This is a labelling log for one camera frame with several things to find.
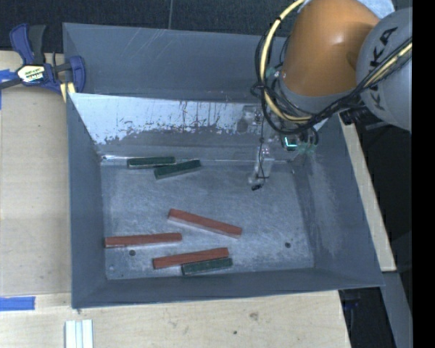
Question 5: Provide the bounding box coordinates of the red-brown flat block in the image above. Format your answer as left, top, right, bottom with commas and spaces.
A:
104, 232, 183, 249
152, 246, 231, 270
166, 208, 244, 240

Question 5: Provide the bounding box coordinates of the dark green flat block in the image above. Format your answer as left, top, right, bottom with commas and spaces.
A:
153, 159, 203, 181
181, 257, 234, 277
126, 156, 177, 170

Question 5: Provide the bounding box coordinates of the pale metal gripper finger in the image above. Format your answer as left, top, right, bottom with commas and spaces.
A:
247, 145, 266, 189
262, 136, 277, 181

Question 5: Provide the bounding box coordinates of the grey metal bin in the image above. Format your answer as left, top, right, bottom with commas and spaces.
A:
61, 22, 386, 310

